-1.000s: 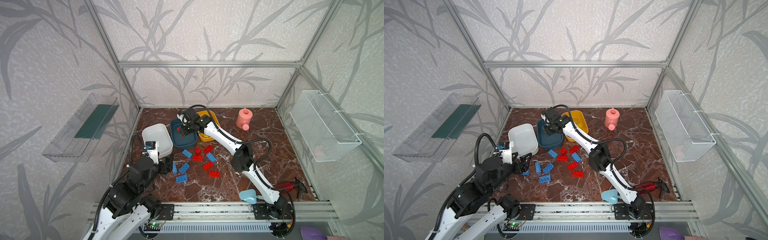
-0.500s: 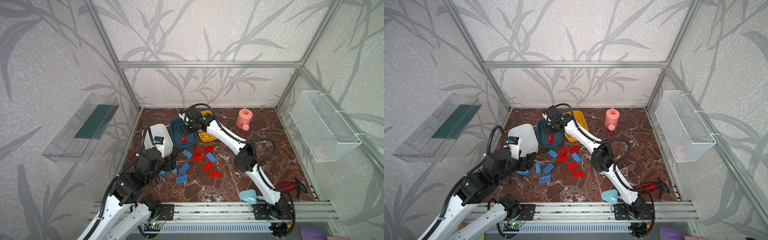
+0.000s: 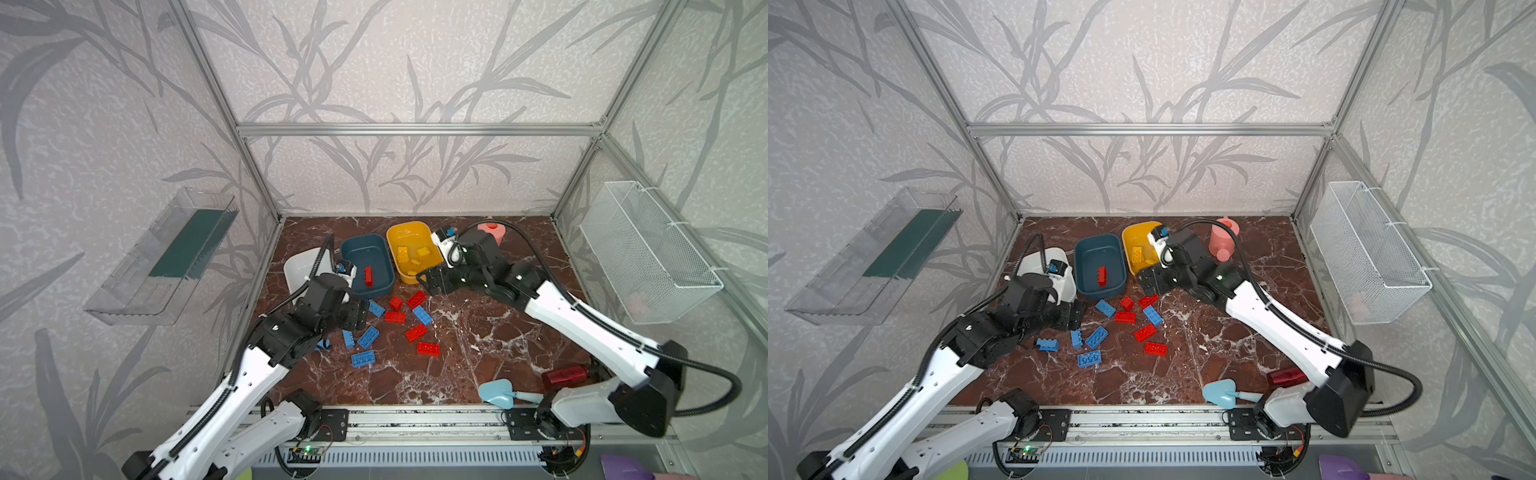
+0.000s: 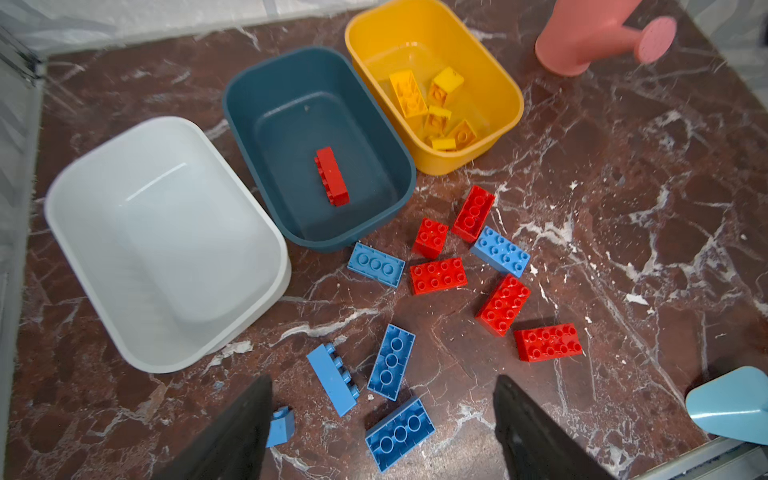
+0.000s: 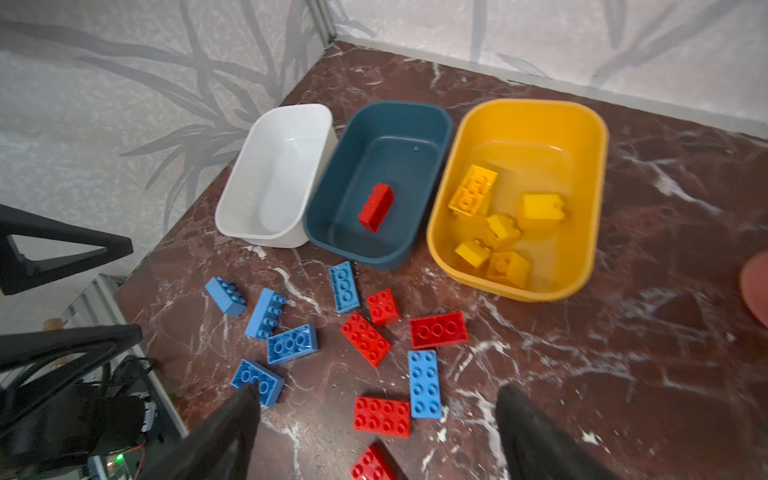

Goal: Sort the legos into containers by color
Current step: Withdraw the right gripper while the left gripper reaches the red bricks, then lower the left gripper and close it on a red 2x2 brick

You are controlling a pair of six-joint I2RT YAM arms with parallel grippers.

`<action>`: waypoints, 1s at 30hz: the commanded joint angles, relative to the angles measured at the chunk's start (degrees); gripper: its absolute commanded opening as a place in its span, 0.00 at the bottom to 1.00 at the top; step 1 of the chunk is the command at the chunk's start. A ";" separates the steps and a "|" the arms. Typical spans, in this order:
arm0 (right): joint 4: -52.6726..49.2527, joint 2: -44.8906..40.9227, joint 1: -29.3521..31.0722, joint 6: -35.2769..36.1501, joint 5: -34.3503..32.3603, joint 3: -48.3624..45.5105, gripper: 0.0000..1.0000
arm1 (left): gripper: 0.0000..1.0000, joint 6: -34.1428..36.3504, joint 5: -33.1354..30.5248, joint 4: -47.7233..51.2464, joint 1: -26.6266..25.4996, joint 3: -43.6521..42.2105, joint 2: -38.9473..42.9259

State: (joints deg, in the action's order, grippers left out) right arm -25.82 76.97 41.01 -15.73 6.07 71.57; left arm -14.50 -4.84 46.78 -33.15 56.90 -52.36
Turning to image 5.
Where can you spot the yellow curved lego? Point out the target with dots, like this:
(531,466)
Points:
(474,192)

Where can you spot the red lego brick top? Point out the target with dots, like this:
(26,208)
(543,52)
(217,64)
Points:
(438,330)

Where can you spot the blue lego brick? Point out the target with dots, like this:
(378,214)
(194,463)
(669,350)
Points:
(344,288)
(425,398)
(226,296)
(266,314)
(269,384)

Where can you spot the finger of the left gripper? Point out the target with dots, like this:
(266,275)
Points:
(54,360)
(76,249)

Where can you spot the teal plastic bin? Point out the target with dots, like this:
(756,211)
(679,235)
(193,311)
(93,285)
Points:
(400,144)

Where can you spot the yellow plastic bin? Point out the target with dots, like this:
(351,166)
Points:
(536,147)

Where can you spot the small red lego brick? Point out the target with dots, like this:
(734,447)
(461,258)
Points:
(383,308)

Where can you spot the blue lego brick diagonal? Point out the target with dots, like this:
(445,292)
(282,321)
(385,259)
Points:
(292,344)

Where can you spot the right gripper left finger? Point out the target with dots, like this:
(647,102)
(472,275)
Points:
(221,447)

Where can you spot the white plastic bin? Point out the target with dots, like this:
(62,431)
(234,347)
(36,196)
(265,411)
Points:
(275,174)

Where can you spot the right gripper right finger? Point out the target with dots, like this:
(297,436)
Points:
(535,447)

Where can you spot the yellow lego square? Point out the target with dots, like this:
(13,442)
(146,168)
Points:
(540,211)

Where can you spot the red lego brick bottom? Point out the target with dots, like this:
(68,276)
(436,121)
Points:
(371,465)

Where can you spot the yellow lego small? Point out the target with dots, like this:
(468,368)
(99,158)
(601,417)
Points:
(502,228)

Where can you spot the blue lego brick bottom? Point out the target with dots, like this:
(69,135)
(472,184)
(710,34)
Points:
(269,384)

